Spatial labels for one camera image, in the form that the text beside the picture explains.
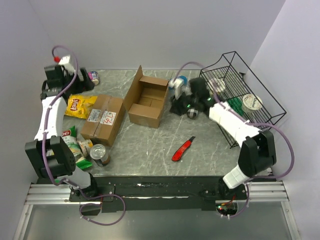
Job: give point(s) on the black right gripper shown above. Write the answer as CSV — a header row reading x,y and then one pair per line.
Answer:
x,y
175,107

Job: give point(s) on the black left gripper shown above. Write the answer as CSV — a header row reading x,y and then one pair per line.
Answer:
x,y
85,86

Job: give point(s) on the blue plastic object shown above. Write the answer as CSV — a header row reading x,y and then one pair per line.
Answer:
x,y
185,80

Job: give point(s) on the plain taped cardboard box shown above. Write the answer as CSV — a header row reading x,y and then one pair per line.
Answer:
x,y
145,99

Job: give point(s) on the labelled cardboard express box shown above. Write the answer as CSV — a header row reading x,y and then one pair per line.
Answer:
x,y
104,120

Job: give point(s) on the red black box cutter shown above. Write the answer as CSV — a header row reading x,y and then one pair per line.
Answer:
x,y
180,152

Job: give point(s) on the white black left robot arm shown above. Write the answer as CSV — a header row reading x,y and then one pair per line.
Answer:
x,y
48,154

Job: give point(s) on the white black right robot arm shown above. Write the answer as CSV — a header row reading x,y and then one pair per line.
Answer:
x,y
257,147

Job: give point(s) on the purple yogurt cup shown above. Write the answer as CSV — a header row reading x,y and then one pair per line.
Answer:
x,y
94,77

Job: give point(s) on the yellow Lays chips bag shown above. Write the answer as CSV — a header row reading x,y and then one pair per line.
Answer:
x,y
80,106

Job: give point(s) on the white tape roll cup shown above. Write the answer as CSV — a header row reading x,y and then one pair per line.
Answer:
x,y
216,85

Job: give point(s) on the green Chuba chips bag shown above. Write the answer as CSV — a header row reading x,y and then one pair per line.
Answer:
x,y
70,138

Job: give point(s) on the small orange white cup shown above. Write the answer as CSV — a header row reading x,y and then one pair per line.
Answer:
x,y
85,146

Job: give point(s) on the metal tin can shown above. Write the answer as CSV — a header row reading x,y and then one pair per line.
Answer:
x,y
100,155

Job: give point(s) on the white Chobani yogurt cup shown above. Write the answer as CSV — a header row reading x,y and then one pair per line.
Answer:
x,y
251,103

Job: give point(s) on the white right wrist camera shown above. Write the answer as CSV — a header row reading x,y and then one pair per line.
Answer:
x,y
177,85

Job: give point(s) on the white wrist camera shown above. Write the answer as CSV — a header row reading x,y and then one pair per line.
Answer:
x,y
66,62
177,85

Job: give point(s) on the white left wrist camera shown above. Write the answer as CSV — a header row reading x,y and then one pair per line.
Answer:
x,y
66,62

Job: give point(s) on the black wire basket rack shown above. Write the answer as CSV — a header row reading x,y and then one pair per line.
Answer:
x,y
234,82

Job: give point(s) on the aluminium rail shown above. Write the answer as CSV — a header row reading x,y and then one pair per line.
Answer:
x,y
48,194

